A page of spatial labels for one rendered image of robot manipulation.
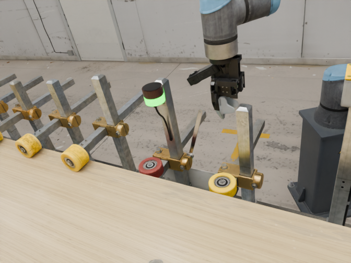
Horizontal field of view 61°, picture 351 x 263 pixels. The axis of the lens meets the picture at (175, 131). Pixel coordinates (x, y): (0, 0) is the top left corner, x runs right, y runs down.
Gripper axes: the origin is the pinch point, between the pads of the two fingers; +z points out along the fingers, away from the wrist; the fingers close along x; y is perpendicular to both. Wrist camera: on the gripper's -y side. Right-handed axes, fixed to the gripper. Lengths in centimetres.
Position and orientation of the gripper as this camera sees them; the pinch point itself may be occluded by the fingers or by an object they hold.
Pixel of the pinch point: (220, 115)
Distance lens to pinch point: 96.6
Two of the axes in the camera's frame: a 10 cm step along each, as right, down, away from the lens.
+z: 1.7, 8.1, 5.6
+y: 8.7, 1.5, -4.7
